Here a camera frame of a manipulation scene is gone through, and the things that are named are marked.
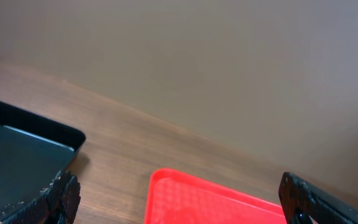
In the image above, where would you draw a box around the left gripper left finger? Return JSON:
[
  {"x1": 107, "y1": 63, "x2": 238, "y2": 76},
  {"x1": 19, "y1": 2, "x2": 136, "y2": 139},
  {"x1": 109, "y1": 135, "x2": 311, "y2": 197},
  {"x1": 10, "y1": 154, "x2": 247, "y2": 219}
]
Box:
[{"x1": 0, "y1": 170, "x2": 81, "y2": 224}]

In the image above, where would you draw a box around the black rectangular water tray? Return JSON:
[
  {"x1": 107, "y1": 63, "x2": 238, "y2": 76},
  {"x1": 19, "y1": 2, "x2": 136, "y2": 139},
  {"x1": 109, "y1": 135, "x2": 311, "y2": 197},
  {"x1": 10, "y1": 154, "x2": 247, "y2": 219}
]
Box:
[{"x1": 0, "y1": 101, "x2": 86, "y2": 213}]

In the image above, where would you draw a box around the red plastic serving tray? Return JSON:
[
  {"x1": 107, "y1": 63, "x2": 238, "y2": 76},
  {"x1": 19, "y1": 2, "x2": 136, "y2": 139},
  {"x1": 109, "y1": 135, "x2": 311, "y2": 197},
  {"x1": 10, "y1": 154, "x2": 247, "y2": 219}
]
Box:
[{"x1": 144, "y1": 168, "x2": 286, "y2": 224}]

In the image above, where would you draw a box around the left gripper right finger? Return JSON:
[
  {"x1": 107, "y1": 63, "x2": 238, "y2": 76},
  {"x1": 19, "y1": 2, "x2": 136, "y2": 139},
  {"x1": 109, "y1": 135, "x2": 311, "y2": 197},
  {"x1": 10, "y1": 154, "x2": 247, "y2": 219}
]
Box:
[{"x1": 278, "y1": 172, "x2": 358, "y2": 224}]

